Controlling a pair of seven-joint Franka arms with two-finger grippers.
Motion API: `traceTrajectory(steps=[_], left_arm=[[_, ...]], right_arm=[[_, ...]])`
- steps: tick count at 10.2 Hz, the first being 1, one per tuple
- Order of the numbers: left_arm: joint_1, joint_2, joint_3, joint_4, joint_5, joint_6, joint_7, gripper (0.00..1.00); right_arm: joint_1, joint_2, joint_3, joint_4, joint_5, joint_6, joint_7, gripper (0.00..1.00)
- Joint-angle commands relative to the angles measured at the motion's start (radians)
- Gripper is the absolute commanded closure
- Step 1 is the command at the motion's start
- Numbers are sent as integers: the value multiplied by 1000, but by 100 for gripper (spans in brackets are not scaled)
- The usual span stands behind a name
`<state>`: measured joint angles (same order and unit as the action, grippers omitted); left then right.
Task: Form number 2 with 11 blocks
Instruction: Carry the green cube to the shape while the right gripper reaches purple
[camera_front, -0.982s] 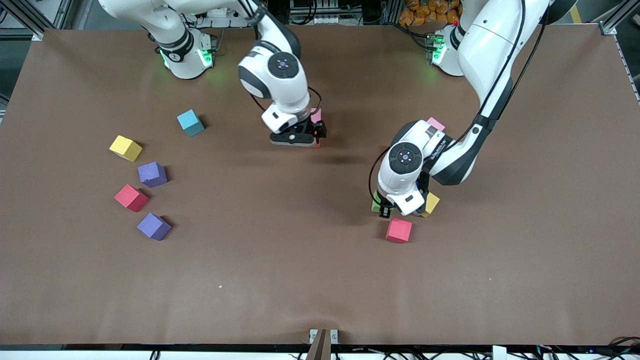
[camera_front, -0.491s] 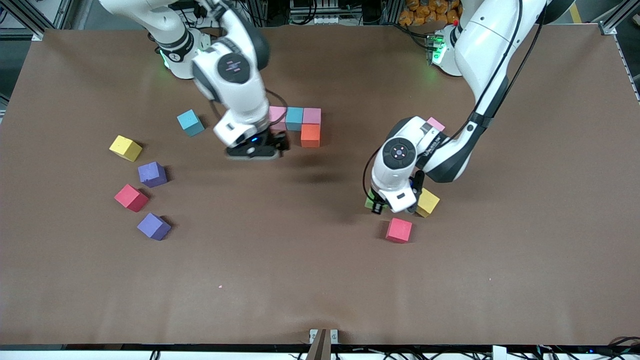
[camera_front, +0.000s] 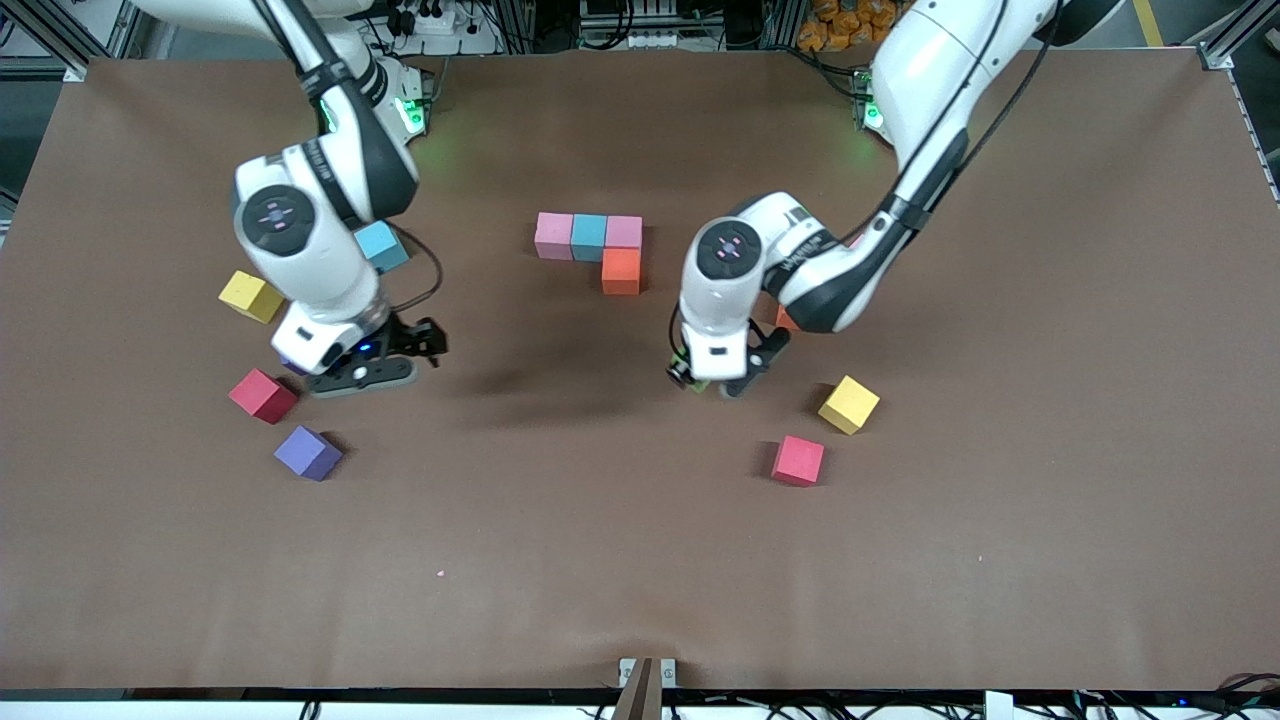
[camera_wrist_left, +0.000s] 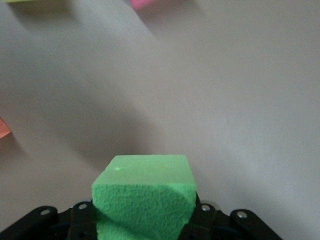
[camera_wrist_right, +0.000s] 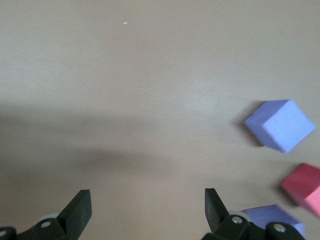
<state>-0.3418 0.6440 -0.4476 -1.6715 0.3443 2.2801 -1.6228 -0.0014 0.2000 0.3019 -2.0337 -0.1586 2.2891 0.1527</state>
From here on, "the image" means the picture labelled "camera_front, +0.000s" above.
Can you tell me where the red foam cube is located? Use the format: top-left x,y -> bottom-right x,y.
770,434 -> 826,488
227,368 -> 299,426

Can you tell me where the light blue foam cube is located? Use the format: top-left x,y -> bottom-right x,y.
571,213 -> 609,263
355,220 -> 411,274

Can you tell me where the yellow foam cube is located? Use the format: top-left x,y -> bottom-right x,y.
218,270 -> 285,325
818,375 -> 881,436

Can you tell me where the brown table cover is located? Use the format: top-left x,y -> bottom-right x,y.
0,48 -> 1280,693

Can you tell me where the white power strip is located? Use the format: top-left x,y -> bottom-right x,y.
583,28 -> 681,51
385,0 -> 501,57

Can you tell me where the pile of orange balls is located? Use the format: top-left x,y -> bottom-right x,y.
797,0 -> 901,53

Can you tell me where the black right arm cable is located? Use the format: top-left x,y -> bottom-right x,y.
255,0 -> 443,311

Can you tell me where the metal bracket with brown bar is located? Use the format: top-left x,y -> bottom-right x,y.
612,656 -> 679,720

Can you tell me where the aluminium frame post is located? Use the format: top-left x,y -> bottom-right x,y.
500,0 -> 536,53
760,0 -> 801,49

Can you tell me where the white table edge rail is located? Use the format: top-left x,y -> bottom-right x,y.
0,698 -> 1280,720

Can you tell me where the aluminium frame beam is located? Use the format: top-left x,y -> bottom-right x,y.
0,0 -> 151,83
1195,0 -> 1280,71

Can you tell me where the white table side rail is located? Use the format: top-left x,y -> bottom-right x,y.
1225,65 -> 1280,211

